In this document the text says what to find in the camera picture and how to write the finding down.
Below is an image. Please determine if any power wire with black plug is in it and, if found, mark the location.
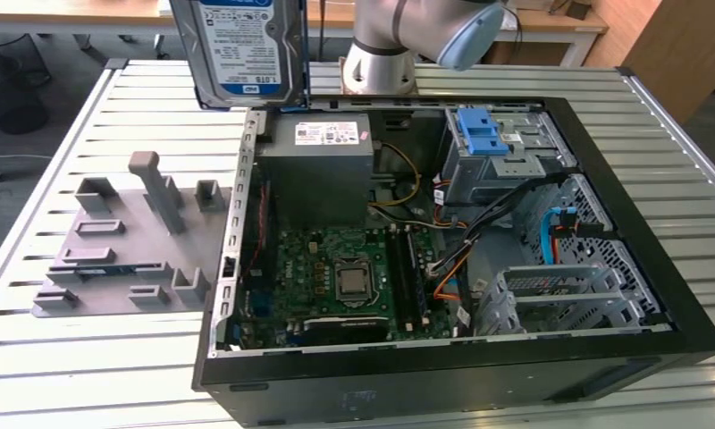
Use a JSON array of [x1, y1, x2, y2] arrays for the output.
[[554, 208, 621, 239]]

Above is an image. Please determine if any hard disk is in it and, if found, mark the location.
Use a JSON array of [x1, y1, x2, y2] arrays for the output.
[[169, 0, 311, 113]]

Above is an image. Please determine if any grey power supply unit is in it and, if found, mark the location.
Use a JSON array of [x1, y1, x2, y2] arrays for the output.
[[255, 114, 375, 227]]

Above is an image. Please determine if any green motherboard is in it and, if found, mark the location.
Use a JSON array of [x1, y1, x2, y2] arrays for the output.
[[238, 223, 475, 350]]

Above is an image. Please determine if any silver CPU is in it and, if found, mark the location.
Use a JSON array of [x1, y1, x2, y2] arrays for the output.
[[336, 266, 375, 296]]

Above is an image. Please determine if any black RAM slot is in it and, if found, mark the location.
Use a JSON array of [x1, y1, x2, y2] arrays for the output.
[[408, 227, 431, 327], [390, 225, 411, 330]]

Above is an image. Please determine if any CPU socket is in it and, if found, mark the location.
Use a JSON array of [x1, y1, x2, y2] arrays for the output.
[[330, 255, 383, 310]]

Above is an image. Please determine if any metal drive cage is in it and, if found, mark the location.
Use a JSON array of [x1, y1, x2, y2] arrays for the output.
[[440, 106, 577, 206]]

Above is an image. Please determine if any black graphics card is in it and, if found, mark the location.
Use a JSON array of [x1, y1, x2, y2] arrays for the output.
[[300, 315, 390, 345]]

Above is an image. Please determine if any blue drive latch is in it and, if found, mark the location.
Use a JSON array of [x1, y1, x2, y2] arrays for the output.
[[455, 106, 509, 156]]

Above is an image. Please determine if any grey parts rack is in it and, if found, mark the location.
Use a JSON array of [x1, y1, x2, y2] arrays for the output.
[[29, 150, 235, 321]]

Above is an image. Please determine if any black PC case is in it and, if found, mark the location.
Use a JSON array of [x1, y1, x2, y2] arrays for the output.
[[191, 92, 715, 428]]

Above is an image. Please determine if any RAM stick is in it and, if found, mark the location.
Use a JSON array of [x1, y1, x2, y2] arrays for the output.
[[73, 266, 139, 281]]

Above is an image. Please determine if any wooden desk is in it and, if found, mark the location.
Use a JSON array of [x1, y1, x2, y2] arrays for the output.
[[0, 0, 359, 62], [487, 8, 609, 68]]

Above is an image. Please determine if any black mesh bin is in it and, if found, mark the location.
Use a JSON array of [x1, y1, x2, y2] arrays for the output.
[[0, 30, 55, 135]]

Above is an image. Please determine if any wooden cabinet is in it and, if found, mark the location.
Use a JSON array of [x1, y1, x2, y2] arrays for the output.
[[583, 0, 715, 126]]

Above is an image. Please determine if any yellow wire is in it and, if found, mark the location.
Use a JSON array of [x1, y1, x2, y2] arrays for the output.
[[368, 141, 423, 207]]

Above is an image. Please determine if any thin red wire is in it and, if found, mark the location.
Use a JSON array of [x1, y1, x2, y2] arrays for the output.
[[244, 181, 274, 277]]

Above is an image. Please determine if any orange wire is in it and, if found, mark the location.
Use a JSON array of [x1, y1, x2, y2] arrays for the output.
[[432, 263, 472, 300]]

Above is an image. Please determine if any black cable bundle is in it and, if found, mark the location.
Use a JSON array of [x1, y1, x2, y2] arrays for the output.
[[428, 172, 574, 278]]

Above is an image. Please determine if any blue wire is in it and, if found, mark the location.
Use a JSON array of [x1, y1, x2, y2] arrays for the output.
[[539, 207, 565, 269]]

